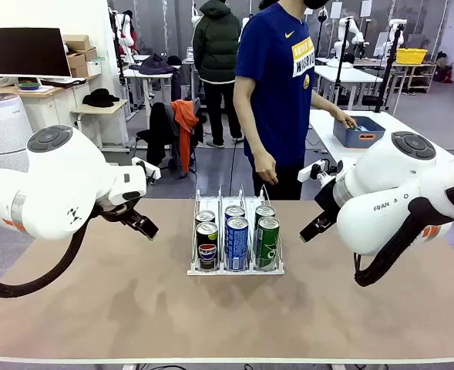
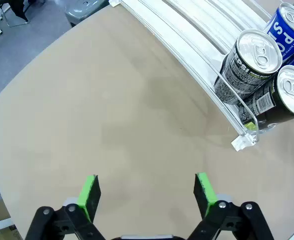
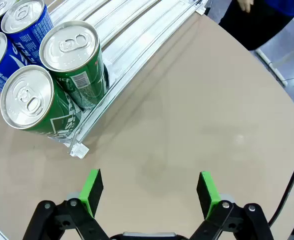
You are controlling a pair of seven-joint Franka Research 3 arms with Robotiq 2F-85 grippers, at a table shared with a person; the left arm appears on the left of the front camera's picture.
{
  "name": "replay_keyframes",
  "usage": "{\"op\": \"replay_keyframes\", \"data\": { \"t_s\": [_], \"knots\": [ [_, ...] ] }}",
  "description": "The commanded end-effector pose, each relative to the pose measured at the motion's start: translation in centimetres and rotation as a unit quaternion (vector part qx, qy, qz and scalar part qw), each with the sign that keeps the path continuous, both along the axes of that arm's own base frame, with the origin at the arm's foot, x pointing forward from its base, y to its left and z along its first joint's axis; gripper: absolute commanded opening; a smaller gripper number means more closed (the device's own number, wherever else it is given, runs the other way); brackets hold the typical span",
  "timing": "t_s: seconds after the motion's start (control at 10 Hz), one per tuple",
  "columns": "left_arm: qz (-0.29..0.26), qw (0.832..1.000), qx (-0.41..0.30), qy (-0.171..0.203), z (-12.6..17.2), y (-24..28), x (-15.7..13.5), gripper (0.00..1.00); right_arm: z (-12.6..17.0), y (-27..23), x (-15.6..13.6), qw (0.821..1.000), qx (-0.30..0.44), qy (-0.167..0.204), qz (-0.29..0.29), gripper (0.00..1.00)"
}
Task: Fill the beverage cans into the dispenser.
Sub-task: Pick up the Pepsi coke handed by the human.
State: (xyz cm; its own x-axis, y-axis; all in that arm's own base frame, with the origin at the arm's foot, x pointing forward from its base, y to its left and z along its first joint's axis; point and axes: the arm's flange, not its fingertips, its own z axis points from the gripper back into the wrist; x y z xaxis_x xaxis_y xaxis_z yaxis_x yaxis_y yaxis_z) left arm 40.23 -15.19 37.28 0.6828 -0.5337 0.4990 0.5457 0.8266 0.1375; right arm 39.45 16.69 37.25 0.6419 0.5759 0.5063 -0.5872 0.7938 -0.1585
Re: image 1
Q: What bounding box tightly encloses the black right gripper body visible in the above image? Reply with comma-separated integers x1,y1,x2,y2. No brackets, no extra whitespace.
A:
314,180,342,225

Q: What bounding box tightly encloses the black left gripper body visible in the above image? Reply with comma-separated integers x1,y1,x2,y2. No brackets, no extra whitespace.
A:
102,203,143,227

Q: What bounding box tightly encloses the blue-grey bin with orange handles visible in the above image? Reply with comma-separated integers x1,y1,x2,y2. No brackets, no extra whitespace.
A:
333,116,386,150

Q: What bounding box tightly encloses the person's left forearm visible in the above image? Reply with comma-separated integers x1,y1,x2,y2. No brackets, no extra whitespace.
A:
310,90,341,116

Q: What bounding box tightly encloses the person's right forearm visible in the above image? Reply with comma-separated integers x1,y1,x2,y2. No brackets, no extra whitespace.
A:
233,103,270,159

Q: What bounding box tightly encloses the green beverage can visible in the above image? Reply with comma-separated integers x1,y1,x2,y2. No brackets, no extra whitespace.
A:
255,216,281,271
254,204,277,221

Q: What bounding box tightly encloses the blue beverage can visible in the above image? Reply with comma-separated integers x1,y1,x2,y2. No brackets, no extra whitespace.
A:
225,216,250,271
224,205,247,220

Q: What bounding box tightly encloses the clear plastic can dispenser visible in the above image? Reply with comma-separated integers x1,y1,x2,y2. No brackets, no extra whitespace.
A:
187,183,286,277

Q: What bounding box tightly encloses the person's right hand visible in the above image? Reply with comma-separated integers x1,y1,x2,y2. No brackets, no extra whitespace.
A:
254,152,280,186

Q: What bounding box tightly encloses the person's left hand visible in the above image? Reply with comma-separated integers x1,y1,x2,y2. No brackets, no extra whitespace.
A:
333,109,358,130

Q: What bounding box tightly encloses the black Pepsi can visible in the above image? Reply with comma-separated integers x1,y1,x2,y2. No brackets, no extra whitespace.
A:
195,221,220,271
194,210,216,227

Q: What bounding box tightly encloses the large white table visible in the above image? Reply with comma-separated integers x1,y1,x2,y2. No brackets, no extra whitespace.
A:
309,109,454,182

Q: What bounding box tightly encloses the black chair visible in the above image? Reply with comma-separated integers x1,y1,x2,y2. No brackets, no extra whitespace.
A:
136,102,204,178

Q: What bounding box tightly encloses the black jacket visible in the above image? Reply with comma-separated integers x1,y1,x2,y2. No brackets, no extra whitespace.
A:
147,102,181,170

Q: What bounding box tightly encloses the small white side table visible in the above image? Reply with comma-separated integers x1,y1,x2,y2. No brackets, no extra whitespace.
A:
71,99,131,154

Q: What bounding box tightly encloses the orange jacket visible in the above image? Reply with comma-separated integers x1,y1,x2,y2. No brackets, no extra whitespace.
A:
170,99,200,173

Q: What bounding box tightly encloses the black hat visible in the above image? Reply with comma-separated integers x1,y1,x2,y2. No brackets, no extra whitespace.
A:
82,88,120,109

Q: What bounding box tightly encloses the white desk cabinet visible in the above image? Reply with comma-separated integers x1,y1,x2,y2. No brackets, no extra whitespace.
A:
0,72,104,153

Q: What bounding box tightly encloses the white lab desk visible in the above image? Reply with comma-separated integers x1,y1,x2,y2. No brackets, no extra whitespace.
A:
314,64,384,111
123,63,185,116

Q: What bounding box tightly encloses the person in blue shirt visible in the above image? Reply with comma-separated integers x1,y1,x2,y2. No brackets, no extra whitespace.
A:
232,0,330,200

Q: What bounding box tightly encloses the black tripod stand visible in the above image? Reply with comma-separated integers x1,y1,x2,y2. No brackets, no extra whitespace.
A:
373,22,405,114
332,17,353,107

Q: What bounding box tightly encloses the black keyboard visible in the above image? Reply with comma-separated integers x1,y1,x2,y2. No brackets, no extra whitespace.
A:
40,76,87,88

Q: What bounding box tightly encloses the dark purple cloth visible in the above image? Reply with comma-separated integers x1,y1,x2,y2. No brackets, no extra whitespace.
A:
129,52,181,76

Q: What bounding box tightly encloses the wooden shelf table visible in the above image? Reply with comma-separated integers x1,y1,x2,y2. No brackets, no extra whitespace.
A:
392,61,438,94

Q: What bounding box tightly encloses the yellow plastic crate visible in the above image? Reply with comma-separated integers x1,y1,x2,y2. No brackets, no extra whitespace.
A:
395,48,429,66

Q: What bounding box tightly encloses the red object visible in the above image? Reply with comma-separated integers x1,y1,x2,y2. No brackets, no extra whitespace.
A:
434,65,453,84

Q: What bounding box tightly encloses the person in dark green jacket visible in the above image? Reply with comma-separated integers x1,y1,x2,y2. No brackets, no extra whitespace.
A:
192,0,247,150

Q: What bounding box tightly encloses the black computer monitor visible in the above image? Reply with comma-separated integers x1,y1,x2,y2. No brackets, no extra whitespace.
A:
0,27,72,78

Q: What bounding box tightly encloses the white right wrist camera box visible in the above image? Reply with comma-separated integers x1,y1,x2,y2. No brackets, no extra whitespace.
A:
298,159,343,183

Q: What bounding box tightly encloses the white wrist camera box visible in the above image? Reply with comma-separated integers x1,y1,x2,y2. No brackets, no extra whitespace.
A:
298,159,343,183
131,156,161,180

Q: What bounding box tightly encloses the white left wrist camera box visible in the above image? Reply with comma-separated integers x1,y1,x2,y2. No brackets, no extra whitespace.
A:
131,156,161,180

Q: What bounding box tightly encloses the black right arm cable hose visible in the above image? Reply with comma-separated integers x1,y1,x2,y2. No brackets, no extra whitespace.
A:
353,179,454,288

